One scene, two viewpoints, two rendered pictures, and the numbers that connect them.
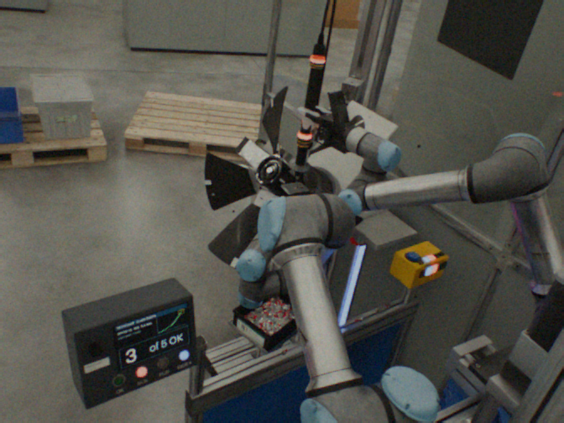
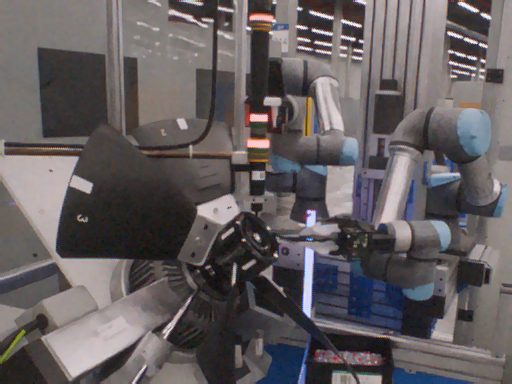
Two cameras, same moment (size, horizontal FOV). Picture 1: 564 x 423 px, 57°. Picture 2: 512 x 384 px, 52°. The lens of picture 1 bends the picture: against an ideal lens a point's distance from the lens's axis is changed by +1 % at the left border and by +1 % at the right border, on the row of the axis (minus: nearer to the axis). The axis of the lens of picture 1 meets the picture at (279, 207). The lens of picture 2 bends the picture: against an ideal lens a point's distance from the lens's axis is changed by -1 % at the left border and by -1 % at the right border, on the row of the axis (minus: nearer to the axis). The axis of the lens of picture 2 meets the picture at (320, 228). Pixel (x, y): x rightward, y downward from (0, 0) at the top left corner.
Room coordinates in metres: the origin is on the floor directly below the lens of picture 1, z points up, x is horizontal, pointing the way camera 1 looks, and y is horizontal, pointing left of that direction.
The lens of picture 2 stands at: (2.01, 0.94, 1.48)
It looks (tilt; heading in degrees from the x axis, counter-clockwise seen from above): 14 degrees down; 237
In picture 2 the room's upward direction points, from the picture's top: 3 degrees clockwise
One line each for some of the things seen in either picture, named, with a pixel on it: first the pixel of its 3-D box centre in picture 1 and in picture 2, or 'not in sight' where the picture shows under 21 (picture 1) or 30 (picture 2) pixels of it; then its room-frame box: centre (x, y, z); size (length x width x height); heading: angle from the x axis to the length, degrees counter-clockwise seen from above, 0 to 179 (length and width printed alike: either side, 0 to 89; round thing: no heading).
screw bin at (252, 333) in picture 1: (272, 315); (348, 361); (1.27, -0.03, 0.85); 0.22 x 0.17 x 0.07; 144
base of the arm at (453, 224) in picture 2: not in sight; (440, 225); (0.69, -0.31, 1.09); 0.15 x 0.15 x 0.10
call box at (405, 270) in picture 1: (418, 265); not in sight; (1.43, -0.50, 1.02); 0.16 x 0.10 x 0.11; 128
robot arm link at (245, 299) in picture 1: (257, 286); (413, 274); (1.13, 0.03, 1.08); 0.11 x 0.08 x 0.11; 116
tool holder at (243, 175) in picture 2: (302, 152); (252, 176); (1.54, -0.05, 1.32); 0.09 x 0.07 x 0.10; 163
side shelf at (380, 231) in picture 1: (368, 219); not in sight; (1.96, -0.41, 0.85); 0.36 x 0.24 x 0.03; 38
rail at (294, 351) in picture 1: (316, 346); (339, 339); (1.18, -0.19, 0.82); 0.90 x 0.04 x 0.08; 128
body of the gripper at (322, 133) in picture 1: (336, 132); (272, 113); (1.45, -0.14, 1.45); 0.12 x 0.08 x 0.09; 48
